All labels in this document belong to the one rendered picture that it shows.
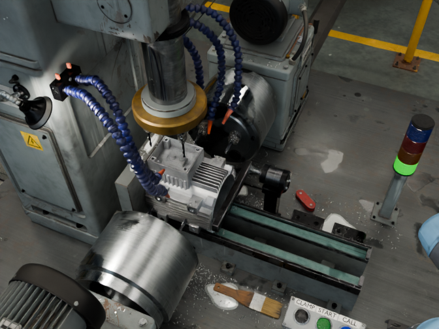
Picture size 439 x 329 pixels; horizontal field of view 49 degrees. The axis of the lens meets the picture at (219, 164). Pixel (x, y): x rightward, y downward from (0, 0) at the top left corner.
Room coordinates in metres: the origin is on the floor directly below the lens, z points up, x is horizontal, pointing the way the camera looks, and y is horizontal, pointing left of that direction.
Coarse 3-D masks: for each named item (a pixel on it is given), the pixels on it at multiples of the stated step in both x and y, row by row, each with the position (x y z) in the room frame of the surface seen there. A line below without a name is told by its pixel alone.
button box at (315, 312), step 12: (300, 300) 0.49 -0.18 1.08; (288, 312) 0.47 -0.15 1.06; (312, 312) 0.46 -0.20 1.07; (324, 312) 0.46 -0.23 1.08; (288, 324) 0.44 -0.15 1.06; (300, 324) 0.44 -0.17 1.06; (312, 324) 0.44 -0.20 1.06; (336, 324) 0.44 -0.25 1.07; (348, 324) 0.43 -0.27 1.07; (360, 324) 0.43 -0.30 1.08
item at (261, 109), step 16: (224, 80) 1.17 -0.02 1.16; (240, 80) 1.17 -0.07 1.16; (256, 80) 1.18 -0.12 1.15; (208, 96) 1.11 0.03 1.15; (224, 96) 1.09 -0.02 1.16; (240, 96) 1.10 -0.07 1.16; (256, 96) 1.12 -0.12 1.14; (272, 96) 1.16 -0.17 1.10; (224, 112) 1.05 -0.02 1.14; (240, 112) 1.04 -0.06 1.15; (256, 112) 1.07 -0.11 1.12; (272, 112) 1.12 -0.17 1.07; (224, 128) 1.05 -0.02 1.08; (240, 128) 1.03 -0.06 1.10; (256, 128) 1.02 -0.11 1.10; (208, 144) 1.07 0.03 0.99; (224, 144) 1.05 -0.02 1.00; (240, 144) 1.03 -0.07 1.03; (256, 144) 1.01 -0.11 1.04; (240, 160) 1.03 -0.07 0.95
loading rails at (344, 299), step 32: (224, 224) 0.86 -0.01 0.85; (256, 224) 0.82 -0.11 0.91; (288, 224) 0.81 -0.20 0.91; (224, 256) 0.75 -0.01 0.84; (256, 256) 0.71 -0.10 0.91; (288, 256) 0.70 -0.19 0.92; (320, 256) 0.73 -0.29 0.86; (352, 256) 0.70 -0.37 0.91; (320, 288) 0.63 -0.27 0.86; (352, 288) 0.60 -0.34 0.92
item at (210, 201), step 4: (228, 164) 0.89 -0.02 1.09; (228, 168) 0.88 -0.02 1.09; (232, 168) 0.88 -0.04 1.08; (232, 172) 0.88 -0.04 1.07; (208, 196) 0.78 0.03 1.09; (212, 196) 0.79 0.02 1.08; (208, 200) 0.77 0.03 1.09; (212, 200) 0.77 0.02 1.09; (204, 204) 0.76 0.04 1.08; (208, 204) 0.76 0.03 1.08; (212, 204) 0.76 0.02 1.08; (156, 212) 0.83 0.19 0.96; (212, 232) 0.76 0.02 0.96
